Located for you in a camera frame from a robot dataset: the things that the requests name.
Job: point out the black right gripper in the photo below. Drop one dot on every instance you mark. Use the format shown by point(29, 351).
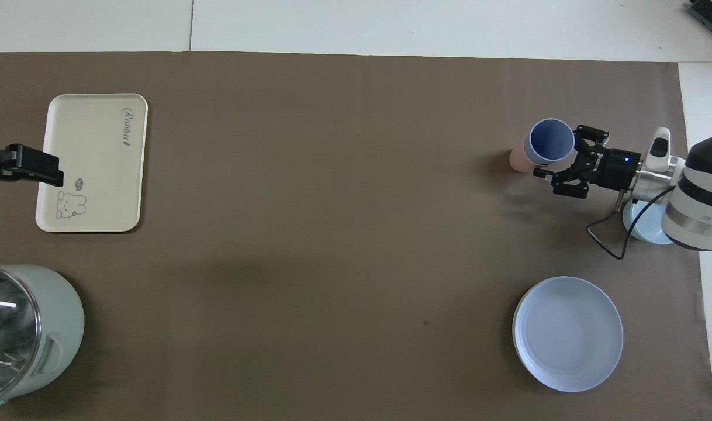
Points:
point(616, 169)

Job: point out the brown paper table mat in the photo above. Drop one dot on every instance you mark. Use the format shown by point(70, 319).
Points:
point(332, 234)

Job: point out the blue plastic cup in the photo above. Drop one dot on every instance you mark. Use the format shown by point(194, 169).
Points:
point(550, 140)

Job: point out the cream rabbit print tray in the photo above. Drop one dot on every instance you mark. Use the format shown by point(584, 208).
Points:
point(93, 169)

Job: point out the glass pot lid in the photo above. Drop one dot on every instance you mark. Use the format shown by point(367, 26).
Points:
point(8, 333)

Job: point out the pink plastic cup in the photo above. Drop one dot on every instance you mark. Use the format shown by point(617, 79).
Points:
point(518, 161)

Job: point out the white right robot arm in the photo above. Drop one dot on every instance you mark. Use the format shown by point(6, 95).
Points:
point(701, 193)

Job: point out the light blue bowl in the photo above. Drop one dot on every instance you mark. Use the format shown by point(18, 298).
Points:
point(645, 229)

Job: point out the lavender blue plate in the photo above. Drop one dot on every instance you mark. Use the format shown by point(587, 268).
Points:
point(568, 333)

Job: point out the mint green cooking pot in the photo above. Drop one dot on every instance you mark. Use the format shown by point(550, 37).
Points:
point(61, 327)

